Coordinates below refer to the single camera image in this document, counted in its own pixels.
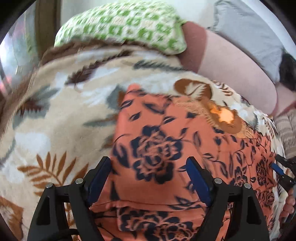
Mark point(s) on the wooden door with glass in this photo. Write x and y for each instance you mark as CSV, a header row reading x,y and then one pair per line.
x,y
28,29

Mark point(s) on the beige leaf-print blanket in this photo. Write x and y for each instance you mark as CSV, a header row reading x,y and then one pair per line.
x,y
61,121

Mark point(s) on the grey pillow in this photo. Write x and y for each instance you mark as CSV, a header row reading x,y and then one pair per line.
x,y
240,25

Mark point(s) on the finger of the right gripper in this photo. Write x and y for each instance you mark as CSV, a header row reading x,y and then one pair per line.
x,y
278,170
285,162

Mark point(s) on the green white checkered pillow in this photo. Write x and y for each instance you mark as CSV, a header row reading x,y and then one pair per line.
x,y
153,23

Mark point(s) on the orange floral garment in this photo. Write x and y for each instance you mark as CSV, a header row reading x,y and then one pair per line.
x,y
148,195

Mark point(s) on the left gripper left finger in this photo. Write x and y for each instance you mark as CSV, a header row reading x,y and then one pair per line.
x,y
64,211

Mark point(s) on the person's right hand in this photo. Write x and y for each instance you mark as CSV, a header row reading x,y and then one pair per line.
x,y
288,208

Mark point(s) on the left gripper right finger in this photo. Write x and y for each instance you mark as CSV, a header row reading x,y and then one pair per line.
x,y
247,221

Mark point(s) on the striped beige pillow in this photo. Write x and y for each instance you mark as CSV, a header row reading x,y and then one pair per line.
x,y
286,127

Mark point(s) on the pink bolster pillow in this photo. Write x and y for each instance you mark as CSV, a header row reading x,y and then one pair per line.
x,y
215,58

